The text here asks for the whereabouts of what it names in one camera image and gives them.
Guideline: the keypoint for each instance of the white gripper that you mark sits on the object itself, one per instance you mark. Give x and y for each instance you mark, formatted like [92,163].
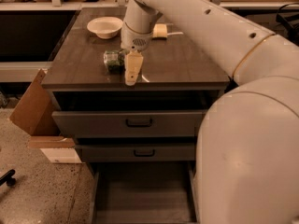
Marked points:
[135,39]

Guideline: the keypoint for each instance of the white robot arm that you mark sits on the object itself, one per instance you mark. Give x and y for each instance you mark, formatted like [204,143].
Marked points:
[247,155]

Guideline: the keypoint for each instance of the top grey drawer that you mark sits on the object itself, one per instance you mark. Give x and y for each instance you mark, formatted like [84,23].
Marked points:
[83,124]

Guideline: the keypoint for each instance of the grey drawer cabinet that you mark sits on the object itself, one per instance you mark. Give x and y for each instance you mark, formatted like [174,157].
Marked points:
[176,76]

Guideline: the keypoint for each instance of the middle grey drawer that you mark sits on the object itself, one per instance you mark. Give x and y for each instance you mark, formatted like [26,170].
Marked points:
[137,152]

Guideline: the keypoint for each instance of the bottom open grey drawer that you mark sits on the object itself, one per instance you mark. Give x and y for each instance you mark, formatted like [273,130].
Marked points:
[143,193]

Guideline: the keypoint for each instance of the yellow sponge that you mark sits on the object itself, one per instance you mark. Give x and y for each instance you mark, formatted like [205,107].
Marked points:
[160,31]

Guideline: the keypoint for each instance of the white ceramic bowl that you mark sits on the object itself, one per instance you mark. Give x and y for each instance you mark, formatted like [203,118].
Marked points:
[105,27]

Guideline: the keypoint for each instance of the brown cardboard box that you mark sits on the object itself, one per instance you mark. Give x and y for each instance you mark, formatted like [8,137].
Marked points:
[32,114]

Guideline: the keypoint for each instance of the black office chair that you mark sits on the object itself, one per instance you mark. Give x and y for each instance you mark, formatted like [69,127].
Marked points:
[290,23]

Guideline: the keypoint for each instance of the black chair base left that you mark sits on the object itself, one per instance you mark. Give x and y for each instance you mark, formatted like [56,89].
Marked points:
[8,178]

